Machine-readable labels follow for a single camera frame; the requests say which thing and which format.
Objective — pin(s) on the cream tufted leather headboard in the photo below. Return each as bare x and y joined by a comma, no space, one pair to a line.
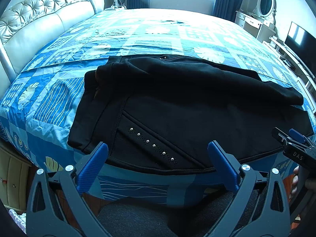
31,24

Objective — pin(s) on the blue patterned bedspread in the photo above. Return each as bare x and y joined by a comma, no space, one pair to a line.
38,109

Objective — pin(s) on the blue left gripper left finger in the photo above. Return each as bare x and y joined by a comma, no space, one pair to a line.
89,167

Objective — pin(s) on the black flat television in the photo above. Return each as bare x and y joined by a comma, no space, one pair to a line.
302,43

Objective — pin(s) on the white electric fan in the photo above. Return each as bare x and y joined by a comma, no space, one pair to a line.
118,4

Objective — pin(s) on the white dressing table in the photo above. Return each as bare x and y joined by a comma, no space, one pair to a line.
256,27

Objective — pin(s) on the person's right hand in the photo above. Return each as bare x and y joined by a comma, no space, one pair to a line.
309,183

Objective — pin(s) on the white oval vanity mirror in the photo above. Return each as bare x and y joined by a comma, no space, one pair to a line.
265,9

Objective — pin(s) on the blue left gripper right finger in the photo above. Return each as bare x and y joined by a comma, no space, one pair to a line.
226,165

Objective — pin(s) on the cream bedside cabinet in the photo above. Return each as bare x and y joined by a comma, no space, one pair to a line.
13,173

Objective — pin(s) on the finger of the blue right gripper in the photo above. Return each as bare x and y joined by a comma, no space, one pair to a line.
297,136

